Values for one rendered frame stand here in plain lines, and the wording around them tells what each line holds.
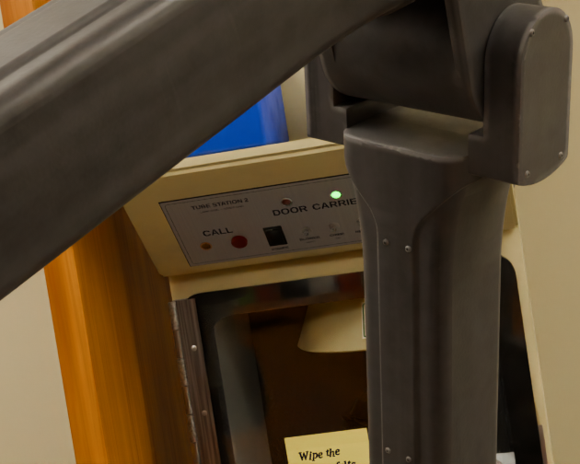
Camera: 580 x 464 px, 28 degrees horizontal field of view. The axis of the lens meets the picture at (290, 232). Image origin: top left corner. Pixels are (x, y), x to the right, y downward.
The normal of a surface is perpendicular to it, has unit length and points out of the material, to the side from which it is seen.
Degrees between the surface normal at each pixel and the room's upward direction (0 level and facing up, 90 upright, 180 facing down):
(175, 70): 105
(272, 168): 135
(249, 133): 90
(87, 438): 90
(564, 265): 90
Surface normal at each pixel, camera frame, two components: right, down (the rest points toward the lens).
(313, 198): -0.03, 0.76
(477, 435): 0.79, 0.21
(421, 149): -0.07, -0.91
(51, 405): -0.19, 0.08
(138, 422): 0.97, -0.14
